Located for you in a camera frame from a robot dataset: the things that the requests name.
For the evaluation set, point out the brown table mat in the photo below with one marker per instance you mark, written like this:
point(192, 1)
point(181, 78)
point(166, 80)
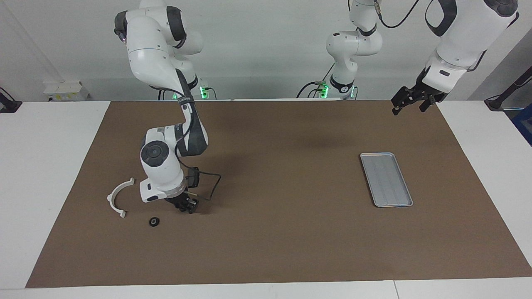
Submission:
point(266, 249)

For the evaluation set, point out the white power box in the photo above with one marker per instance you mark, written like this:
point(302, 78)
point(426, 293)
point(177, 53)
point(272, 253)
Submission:
point(66, 91)

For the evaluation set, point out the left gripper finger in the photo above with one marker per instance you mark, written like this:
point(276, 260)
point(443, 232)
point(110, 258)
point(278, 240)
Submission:
point(425, 105)
point(399, 104)

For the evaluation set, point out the blue object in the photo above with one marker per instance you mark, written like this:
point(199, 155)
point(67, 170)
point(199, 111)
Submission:
point(524, 124)

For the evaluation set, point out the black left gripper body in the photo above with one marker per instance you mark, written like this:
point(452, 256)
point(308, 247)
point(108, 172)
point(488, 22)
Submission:
point(424, 91)

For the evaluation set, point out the silver metal tray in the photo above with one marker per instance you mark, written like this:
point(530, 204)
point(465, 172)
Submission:
point(386, 180)

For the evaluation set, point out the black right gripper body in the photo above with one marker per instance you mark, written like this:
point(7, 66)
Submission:
point(181, 199)

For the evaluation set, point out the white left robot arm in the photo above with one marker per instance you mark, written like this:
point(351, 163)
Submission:
point(461, 33)

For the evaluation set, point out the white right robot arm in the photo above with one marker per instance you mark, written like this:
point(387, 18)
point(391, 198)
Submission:
point(149, 62)

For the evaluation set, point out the black table clamp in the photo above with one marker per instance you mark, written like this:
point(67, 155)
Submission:
point(8, 106)

